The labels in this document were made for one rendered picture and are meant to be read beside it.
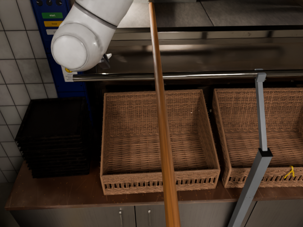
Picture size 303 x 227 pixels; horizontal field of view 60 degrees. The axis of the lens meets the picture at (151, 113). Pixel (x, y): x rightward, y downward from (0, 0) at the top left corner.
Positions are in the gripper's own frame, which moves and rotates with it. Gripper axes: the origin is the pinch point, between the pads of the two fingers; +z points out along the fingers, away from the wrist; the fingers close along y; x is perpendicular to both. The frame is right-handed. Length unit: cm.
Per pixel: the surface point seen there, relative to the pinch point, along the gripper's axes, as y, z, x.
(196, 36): 9, 41, 38
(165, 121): 24.5, -24.1, 16.8
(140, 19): -3, 55, 12
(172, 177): 31, -42, 16
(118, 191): 72, 11, -9
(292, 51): 25, 47, 89
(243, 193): 76, 3, 47
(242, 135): 71, 47, 62
